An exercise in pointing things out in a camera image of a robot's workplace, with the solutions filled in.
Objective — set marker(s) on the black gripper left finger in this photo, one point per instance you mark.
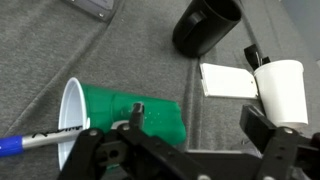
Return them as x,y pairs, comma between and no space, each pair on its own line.
137,116

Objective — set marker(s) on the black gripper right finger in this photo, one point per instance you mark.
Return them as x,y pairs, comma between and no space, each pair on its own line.
257,126

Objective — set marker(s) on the green plastic cup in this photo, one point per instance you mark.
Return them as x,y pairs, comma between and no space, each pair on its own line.
106,106

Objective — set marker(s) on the blue cap silver marker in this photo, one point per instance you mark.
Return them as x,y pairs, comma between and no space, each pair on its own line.
43,138

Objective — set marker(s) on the white paper cup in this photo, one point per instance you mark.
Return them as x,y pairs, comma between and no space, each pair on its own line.
283,93

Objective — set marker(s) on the white notepad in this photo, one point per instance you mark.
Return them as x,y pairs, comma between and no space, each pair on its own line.
228,81

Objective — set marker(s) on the grey tablecloth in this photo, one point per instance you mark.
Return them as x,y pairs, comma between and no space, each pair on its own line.
140,53

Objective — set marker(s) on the black binder clip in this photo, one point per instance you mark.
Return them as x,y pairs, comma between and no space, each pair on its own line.
255,56

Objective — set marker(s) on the black mug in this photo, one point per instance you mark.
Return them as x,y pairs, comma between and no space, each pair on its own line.
206,26

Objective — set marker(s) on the clear plastic box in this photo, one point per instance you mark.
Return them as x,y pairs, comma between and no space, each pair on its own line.
91,7

